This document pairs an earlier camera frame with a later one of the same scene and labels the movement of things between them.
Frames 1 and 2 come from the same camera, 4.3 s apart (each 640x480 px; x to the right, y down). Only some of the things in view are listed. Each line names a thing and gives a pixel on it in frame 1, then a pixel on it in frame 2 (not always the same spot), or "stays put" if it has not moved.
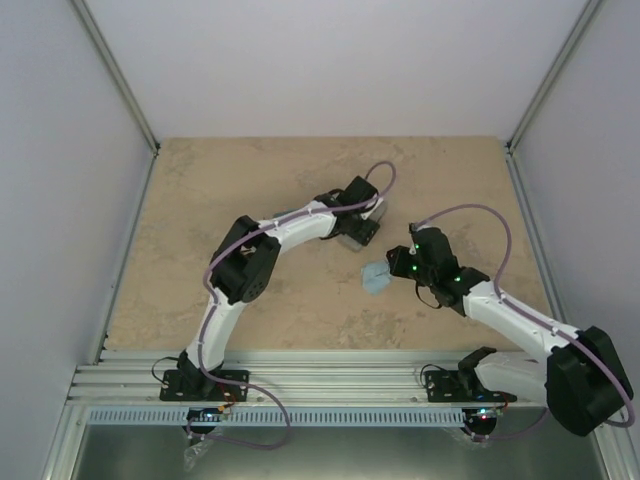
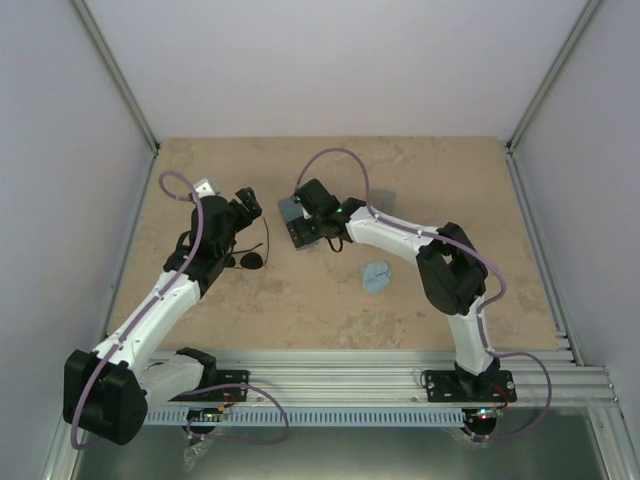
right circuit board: (481, 416) stays put
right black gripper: (398, 264) -> (301, 234)
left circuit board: (212, 414) stays put
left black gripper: (364, 234) -> (250, 203)
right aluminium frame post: (586, 15) stays put
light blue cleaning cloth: (375, 276) stays put
